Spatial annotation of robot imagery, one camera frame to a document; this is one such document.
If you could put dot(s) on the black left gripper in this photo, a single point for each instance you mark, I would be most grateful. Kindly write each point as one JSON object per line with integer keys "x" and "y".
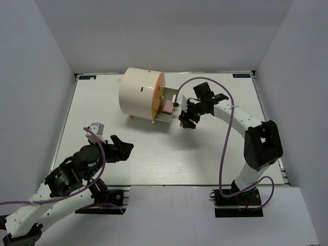
{"x": 122, "y": 152}

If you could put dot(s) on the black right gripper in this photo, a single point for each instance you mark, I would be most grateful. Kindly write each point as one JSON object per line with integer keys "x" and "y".
{"x": 184, "y": 118}

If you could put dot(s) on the pink square compact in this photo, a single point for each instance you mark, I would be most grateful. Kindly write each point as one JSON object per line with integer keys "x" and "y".
{"x": 168, "y": 107}

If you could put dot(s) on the beige square compact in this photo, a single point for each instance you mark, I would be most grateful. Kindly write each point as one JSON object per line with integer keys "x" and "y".
{"x": 162, "y": 105}

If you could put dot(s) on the grey-green bottom drawer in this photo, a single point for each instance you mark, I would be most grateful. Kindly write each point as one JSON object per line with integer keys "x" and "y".
{"x": 164, "y": 117}

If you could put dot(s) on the white cylindrical drawer organizer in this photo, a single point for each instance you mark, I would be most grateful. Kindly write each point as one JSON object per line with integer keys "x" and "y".
{"x": 141, "y": 92}

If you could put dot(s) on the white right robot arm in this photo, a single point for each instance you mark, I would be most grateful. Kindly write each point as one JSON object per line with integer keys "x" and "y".
{"x": 262, "y": 144}

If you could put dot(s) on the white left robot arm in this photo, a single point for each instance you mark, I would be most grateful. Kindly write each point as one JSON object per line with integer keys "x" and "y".
{"x": 75, "y": 185}

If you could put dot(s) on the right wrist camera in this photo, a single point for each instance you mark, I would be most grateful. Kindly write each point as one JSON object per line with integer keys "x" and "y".
{"x": 180, "y": 101}

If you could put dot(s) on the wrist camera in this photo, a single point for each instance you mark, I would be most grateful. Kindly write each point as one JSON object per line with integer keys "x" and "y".
{"x": 94, "y": 133}
{"x": 180, "y": 101}

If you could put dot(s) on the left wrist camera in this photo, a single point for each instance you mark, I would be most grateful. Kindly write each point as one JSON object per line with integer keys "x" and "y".
{"x": 94, "y": 133}

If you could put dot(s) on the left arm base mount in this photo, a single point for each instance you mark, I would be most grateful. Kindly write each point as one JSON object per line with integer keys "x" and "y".
{"x": 115, "y": 203}

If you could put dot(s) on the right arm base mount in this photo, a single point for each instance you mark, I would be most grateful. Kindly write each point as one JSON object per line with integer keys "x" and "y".
{"x": 241, "y": 206}

